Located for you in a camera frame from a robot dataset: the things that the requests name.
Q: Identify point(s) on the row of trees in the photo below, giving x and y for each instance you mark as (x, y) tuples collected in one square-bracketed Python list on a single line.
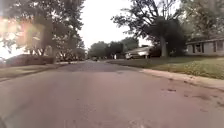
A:
[(110, 48)]

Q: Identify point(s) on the green grass verge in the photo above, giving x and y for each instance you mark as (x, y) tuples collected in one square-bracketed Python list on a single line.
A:
[(200, 66), (16, 71)]

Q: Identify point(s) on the dark hedge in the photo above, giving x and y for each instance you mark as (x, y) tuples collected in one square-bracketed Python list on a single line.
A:
[(26, 60)]

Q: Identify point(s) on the large dark tree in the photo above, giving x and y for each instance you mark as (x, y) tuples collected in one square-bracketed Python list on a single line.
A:
[(163, 43)]

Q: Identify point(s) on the grey asphalt road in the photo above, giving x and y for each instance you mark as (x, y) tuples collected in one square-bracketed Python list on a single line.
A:
[(100, 96)]

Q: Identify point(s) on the pale building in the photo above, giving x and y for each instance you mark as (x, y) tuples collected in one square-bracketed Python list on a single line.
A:
[(138, 52)]

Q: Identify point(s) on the pale concrete kerb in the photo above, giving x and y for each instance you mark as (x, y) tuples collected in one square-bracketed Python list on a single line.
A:
[(186, 78)]

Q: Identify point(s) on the large leafy tree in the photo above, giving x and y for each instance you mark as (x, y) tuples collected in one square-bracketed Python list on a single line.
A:
[(50, 26)]

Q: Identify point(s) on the low grey house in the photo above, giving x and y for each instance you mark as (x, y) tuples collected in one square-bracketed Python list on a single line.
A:
[(206, 46)]

